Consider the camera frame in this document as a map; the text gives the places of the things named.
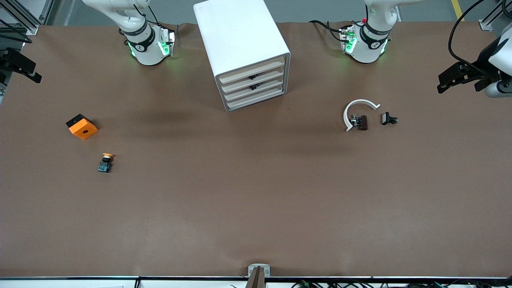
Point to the aluminium frame profile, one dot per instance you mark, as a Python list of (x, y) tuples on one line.
[(486, 24), (30, 28)]

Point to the dark brown electrical component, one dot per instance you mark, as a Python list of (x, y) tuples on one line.
[(363, 122)]

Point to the orange cap push button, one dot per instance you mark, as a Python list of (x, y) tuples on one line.
[(104, 167)]

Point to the white drawer cabinet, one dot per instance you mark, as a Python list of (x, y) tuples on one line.
[(236, 36)]

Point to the grey metal bracket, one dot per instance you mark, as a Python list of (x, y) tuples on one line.
[(252, 270)]

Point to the brown paper table cover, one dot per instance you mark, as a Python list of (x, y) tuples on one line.
[(240, 192)]

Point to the white table edge rail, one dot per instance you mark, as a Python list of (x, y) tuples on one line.
[(80, 283)]

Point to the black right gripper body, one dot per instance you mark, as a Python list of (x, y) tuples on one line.
[(11, 58)]

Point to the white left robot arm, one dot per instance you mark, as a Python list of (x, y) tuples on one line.
[(370, 48)]

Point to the orange box with hole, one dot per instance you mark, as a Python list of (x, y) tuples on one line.
[(84, 130)]

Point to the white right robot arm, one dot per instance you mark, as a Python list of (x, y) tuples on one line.
[(148, 52)]

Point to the small black connector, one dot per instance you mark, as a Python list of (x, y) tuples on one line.
[(386, 118)]

